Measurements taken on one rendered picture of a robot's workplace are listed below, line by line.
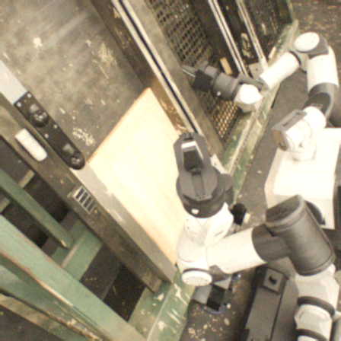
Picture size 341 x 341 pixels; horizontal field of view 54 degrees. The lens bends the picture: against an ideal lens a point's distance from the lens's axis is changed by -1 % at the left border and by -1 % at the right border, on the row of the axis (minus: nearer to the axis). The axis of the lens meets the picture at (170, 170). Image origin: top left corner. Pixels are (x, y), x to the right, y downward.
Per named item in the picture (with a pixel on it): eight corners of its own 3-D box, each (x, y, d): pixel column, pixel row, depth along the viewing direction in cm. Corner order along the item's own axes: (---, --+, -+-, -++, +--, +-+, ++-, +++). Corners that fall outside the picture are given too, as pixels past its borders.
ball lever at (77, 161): (65, 158, 84) (78, 176, 73) (55, 148, 82) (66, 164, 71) (77, 149, 85) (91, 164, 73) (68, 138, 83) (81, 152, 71)
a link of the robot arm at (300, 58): (259, 65, 119) (302, 30, 117) (267, 84, 126) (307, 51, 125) (278, 78, 112) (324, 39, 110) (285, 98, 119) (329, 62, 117)
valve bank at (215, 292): (219, 334, 132) (227, 317, 113) (186, 318, 136) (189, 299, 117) (255, 231, 160) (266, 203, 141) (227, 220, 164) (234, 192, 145)
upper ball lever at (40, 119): (32, 121, 78) (40, 134, 66) (20, 108, 76) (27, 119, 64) (46, 111, 78) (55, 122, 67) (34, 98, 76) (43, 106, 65)
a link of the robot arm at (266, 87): (243, 113, 127) (272, 89, 125) (246, 109, 118) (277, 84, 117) (233, 100, 127) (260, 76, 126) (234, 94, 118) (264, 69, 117)
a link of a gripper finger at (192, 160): (199, 141, 49) (203, 161, 54) (177, 147, 49) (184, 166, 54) (201, 151, 48) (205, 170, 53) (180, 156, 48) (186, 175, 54)
